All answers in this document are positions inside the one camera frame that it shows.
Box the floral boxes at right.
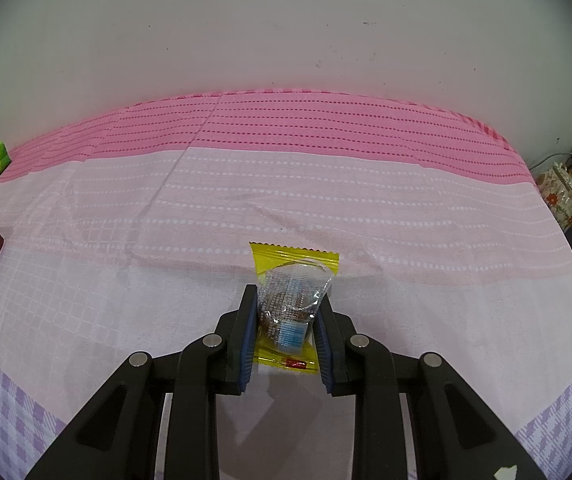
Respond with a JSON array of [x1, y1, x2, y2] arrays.
[[535, 148, 572, 256]]

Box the pink purple checked tablecloth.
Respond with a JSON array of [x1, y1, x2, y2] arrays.
[[0, 90, 572, 479]]

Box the yellow clear candy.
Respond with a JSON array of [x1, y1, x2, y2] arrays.
[[250, 242, 340, 374]]

